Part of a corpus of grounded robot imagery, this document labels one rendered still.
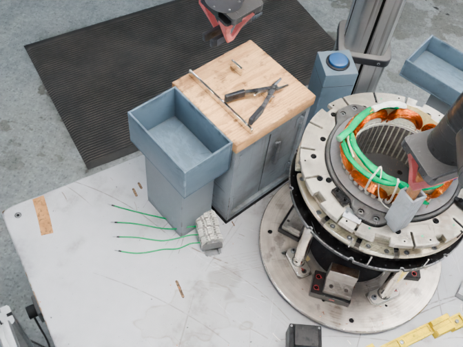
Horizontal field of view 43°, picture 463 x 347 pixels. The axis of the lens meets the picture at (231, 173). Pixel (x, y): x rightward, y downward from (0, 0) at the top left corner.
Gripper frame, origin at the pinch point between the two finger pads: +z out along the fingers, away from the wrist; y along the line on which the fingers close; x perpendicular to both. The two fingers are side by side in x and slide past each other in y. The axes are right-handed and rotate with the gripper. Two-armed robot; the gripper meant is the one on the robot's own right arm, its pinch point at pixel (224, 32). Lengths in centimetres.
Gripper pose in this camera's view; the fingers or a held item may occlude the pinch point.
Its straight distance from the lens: 104.8
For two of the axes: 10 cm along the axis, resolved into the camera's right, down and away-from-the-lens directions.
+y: 6.4, 7.0, -3.3
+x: 7.7, -5.3, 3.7
